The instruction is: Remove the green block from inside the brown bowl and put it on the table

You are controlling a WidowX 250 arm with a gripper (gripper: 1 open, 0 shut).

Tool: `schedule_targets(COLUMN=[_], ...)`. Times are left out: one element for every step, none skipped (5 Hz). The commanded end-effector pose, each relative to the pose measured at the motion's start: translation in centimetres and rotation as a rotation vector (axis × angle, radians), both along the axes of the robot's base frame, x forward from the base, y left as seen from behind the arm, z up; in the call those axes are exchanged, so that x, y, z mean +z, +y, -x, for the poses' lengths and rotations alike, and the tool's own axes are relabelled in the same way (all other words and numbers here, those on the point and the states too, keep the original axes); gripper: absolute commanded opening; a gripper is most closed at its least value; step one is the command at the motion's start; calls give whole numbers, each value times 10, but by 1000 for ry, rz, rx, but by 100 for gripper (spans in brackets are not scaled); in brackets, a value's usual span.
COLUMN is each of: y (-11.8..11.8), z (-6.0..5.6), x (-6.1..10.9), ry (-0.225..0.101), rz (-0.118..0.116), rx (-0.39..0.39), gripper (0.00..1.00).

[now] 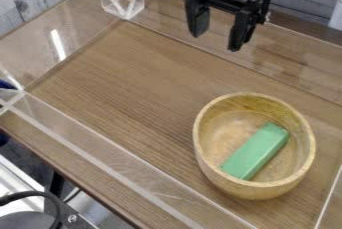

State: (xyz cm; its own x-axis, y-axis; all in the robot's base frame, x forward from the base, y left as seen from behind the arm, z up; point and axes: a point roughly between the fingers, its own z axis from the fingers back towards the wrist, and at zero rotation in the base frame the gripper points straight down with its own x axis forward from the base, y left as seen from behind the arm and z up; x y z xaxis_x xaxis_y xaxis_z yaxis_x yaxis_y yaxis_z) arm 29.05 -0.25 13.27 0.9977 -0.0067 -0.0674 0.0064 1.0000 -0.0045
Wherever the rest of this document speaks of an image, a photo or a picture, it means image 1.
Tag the black table leg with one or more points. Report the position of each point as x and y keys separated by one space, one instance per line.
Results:
x=56 y=184

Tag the clear acrylic enclosure wall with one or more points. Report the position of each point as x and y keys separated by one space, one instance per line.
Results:
x=112 y=79

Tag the blue object at edge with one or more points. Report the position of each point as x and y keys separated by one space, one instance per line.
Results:
x=5 y=85

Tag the brown wooden bowl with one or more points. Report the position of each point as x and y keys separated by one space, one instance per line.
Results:
x=223 y=125

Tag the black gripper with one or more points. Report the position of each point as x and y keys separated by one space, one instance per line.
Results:
x=245 y=23

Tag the green rectangular block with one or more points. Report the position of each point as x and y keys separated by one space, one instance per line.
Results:
x=257 y=151

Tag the black metal bracket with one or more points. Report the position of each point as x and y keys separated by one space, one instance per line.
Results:
x=71 y=219

